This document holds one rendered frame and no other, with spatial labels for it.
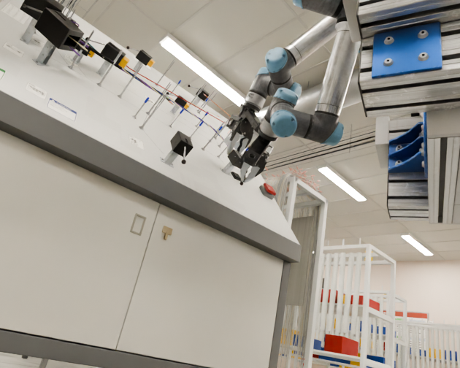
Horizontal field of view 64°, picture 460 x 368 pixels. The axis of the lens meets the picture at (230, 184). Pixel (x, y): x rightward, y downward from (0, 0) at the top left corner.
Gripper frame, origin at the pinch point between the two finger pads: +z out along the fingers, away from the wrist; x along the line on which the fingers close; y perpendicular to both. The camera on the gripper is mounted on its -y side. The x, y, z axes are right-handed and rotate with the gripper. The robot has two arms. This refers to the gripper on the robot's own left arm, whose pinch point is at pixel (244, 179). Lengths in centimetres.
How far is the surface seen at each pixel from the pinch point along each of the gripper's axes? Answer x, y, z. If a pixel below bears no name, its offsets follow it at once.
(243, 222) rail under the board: -7.6, -17.2, 4.0
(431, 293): -430, 629, 394
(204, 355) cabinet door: -17, -49, 29
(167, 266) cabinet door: 4.4, -43.5, 11.3
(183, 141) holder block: 18.5, -24.9, -16.3
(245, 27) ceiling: 89, 255, 1
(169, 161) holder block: 20.7, -24.7, -7.7
